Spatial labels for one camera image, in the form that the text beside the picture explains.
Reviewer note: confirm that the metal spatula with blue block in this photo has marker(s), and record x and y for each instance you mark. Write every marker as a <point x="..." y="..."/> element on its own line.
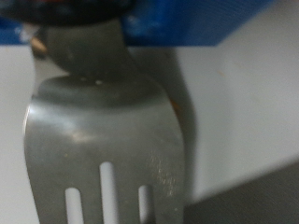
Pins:
<point x="102" y="124"/>

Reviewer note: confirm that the silver toaster oven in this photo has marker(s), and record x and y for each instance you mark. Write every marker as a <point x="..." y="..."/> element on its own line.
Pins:
<point x="249" y="109"/>

